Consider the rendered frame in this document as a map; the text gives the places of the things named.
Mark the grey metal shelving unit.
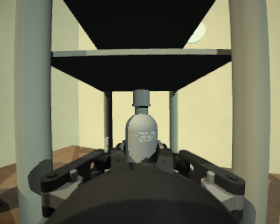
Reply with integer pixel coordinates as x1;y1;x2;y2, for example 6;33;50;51
14;0;270;224

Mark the grey bottle with cap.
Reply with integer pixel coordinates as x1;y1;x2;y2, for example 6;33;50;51
125;89;158;164

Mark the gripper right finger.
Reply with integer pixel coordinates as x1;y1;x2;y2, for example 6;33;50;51
154;140;246;221

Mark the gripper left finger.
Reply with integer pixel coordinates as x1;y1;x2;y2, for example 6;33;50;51
40;140;130;218

